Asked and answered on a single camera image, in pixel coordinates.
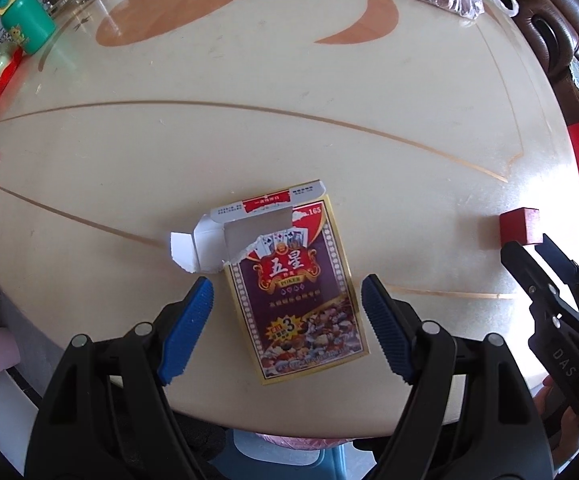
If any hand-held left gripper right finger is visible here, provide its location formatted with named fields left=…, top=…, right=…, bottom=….
left=361, top=274, right=555, bottom=480

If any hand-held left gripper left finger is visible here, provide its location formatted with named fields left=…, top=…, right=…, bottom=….
left=24, top=276, right=215, bottom=480

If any small red box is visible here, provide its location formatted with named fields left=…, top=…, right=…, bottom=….
left=499, top=206, right=541, bottom=250

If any playing card box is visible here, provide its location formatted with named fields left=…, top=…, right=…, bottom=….
left=170, top=180, right=371, bottom=387

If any trash bin with pink bag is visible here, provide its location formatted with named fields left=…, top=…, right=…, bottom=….
left=256, top=431, right=353, bottom=450

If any person's right hand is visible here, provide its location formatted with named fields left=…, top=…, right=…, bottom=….
left=539, top=377, right=579, bottom=442

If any person's leg in dark trousers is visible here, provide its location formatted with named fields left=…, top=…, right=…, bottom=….
left=176, top=400, right=232, bottom=480

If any blue plastic stool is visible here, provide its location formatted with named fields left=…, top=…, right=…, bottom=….
left=229, top=430, right=367, bottom=480

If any brown leather armchair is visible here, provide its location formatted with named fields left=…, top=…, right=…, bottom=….
left=499, top=0, right=579, bottom=126

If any green kids water bottle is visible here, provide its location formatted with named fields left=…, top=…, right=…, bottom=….
left=0, top=0, right=57, bottom=56

